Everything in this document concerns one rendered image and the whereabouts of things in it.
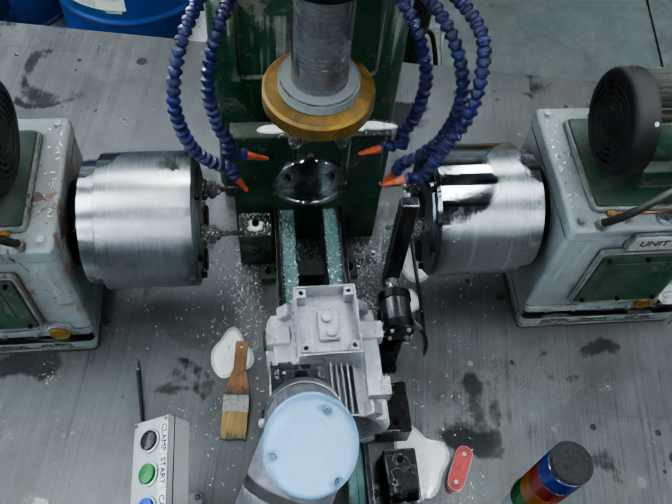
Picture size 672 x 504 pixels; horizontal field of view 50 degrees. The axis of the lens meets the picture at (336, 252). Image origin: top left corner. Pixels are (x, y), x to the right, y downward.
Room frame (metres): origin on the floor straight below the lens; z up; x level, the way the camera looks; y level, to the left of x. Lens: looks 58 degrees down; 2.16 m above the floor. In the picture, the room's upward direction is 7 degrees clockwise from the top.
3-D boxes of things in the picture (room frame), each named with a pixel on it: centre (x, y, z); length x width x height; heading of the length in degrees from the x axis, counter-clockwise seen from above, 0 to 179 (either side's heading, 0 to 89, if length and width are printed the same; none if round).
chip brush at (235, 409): (0.52, 0.16, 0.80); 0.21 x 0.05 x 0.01; 5
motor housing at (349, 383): (0.48, -0.01, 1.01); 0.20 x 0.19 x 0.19; 12
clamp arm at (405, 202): (0.69, -0.11, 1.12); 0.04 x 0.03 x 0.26; 11
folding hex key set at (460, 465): (0.41, -0.28, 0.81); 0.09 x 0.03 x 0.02; 165
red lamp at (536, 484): (0.32, -0.35, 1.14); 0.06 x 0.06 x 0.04
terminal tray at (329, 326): (0.52, 0.00, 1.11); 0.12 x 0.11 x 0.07; 12
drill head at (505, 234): (0.85, -0.28, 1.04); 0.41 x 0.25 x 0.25; 101
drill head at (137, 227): (0.72, 0.40, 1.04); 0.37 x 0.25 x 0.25; 101
